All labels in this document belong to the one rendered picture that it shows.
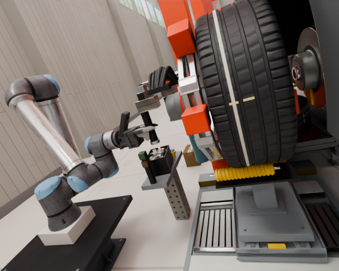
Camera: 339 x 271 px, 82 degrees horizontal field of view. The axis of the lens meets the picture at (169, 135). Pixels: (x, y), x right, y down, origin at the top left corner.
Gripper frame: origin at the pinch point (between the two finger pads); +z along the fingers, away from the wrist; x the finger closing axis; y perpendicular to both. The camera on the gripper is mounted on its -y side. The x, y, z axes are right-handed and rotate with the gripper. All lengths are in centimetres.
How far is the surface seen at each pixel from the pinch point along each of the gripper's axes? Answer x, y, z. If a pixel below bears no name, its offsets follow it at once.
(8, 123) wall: -122, -24, -272
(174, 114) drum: -11.0, 0.1, 7.2
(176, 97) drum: -12.3, -7.2, 10.3
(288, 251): 5, 68, 43
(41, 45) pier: -224, -129, -252
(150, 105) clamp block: 2.5, -8.9, 2.9
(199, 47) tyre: 8.2, -22.9, 27.9
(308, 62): -13, -6, 63
